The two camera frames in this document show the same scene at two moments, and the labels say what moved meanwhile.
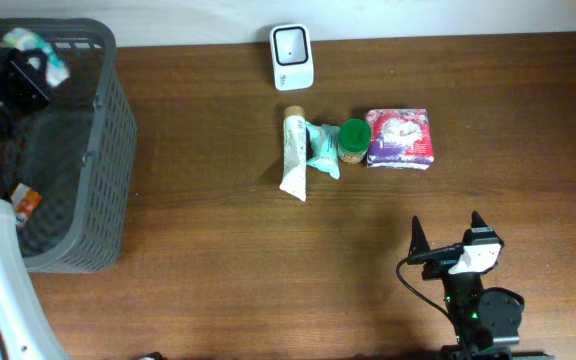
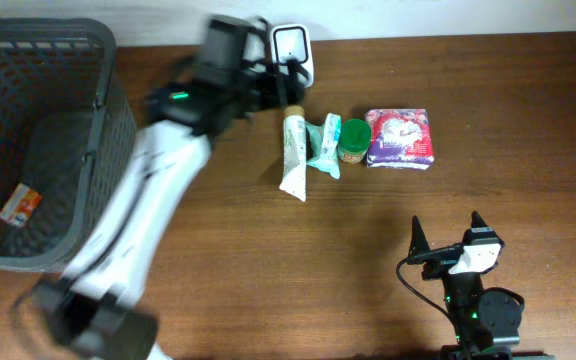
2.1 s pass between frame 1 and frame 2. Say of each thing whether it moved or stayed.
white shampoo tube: stayed
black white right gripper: stayed
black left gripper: moved
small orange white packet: stayed
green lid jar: stayed
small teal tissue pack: moved
